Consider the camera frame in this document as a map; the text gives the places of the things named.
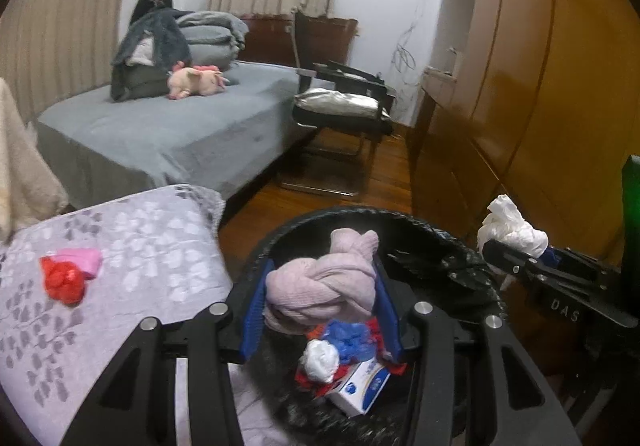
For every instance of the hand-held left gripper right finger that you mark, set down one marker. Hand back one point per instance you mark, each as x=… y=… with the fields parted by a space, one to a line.
x=387 y=321

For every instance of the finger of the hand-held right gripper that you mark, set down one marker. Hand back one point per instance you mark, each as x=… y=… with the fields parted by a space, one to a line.
x=550 y=258
x=507 y=255

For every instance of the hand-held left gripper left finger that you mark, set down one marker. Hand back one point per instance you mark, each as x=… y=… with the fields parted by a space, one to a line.
x=252 y=321

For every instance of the white tissue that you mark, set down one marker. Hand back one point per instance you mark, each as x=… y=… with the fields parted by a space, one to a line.
x=510 y=226

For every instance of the large red cloth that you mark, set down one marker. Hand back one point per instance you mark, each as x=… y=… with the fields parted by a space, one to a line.
x=387 y=356

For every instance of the blue plastic bag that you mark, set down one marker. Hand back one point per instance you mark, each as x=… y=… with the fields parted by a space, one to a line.
x=352 y=341

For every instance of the white and blue cardboard box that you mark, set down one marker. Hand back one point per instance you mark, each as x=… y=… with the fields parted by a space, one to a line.
x=360 y=386

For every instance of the pale knit cloth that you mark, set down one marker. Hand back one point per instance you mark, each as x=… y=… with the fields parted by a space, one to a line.
x=325 y=281

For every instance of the bin with black bag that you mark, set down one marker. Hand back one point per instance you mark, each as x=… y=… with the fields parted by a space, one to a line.
x=435 y=233

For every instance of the small white bag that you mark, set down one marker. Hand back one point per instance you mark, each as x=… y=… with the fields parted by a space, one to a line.
x=320 y=360

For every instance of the grey floral tablecloth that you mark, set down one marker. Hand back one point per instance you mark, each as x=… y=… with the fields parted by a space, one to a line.
x=150 y=251

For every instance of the black metal chair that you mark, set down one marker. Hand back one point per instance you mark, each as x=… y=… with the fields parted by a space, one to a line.
x=350 y=130

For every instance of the red shiny wrapper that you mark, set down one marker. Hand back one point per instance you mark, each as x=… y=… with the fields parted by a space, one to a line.
x=62 y=281

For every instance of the grey bed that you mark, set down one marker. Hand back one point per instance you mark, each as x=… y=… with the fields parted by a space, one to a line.
x=175 y=135

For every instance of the wooden wardrobe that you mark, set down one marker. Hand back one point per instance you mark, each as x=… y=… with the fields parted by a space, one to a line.
x=525 y=50

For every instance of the silver cushion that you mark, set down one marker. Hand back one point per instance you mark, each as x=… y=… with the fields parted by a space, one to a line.
x=340 y=103

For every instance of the pink plush pig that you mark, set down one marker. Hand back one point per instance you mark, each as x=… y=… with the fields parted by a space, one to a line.
x=195 y=81

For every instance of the cream fluffy towel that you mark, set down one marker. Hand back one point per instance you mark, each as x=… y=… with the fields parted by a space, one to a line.
x=22 y=165

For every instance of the wooden headboard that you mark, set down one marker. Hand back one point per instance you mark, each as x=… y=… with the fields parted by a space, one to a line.
x=270 y=38

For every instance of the folded grey quilts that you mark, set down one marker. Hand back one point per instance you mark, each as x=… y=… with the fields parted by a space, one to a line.
x=215 y=35

